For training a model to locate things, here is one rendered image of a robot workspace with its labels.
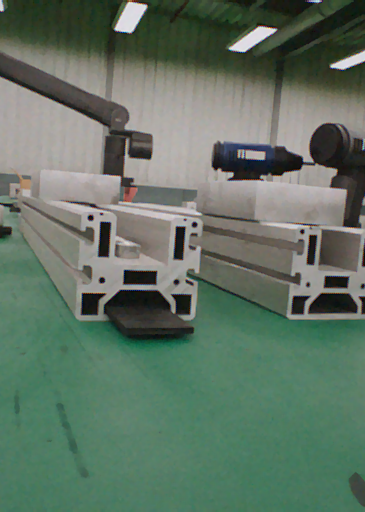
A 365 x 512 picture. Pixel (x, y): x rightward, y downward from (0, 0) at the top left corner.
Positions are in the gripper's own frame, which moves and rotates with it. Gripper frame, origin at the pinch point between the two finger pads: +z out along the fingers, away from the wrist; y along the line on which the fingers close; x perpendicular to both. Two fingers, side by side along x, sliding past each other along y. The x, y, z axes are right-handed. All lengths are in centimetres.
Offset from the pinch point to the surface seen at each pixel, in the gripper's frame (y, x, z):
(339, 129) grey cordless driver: 11, -80, -15
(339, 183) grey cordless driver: 13, -78, -8
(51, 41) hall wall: 88, 1077, -331
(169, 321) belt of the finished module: -18, -102, 5
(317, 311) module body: -2, -96, 5
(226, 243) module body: -6, -84, 0
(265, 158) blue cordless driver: 17, -51, -13
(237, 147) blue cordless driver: 12, -49, -15
